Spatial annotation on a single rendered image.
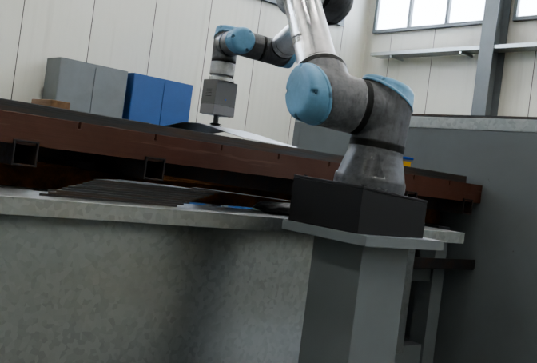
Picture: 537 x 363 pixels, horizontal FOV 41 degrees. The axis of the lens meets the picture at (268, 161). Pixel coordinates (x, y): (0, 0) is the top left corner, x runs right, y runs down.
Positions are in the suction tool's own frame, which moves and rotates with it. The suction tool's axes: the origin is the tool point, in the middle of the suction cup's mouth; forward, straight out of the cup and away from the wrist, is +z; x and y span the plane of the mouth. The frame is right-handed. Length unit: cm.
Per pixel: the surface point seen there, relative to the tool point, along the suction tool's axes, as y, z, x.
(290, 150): 5.1, 4.2, 36.6
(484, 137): -77, -11, 48
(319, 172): -1.6, 8.9, 41.7
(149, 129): 48, 5, 32
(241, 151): 24.9, 6.6, 39.0
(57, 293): 69, 40, 38
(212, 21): -612, -229, -736
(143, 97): -465, -80, -689
